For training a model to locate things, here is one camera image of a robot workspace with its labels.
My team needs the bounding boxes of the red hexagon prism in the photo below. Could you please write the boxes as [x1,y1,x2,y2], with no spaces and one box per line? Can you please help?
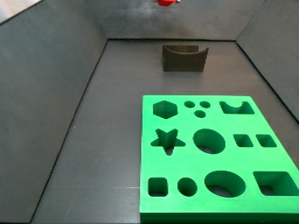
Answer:
[156,0,180,6]

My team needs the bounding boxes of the black curved holder stand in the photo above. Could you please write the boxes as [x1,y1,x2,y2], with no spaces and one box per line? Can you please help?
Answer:
[163,45,210,73]

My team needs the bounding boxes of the green shape sorter block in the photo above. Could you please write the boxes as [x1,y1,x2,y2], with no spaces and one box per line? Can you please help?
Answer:
[139,95,299,224]

